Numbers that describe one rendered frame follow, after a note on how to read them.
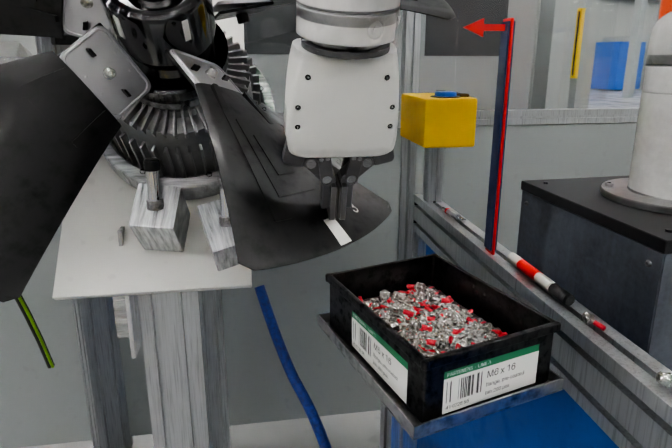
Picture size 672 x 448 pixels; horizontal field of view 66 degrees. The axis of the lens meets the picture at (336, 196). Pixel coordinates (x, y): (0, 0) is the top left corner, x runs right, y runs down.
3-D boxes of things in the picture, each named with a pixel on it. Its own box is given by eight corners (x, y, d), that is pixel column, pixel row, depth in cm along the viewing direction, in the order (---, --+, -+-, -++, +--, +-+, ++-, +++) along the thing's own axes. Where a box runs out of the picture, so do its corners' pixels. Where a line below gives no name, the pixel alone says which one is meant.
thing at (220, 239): (218, 272, 72) (203, 228, 75) (259, 257, 74) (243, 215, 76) (212, 253, 65) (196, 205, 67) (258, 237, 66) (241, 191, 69)
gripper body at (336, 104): (395, 19, 47) (382, 132, 53) (282, 17, 45) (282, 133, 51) (418, 42, 41) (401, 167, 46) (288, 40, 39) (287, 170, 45)
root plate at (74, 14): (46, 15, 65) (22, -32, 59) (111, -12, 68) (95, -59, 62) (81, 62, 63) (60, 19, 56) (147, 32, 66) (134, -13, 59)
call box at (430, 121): (399, 142, 110) (400, 92, 107) (444, 141, 111) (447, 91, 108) (423, 156, 94) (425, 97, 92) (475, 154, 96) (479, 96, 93)
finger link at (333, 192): (335, 146, 50) (331, 204, 54) (302, 147, 50) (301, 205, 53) (340, 162, 48) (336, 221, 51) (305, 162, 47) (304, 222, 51)
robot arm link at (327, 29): (391, -6, 46) (387, 28, 48) (292, -9, 45) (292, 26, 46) (417, 16, 39) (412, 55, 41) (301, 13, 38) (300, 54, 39)
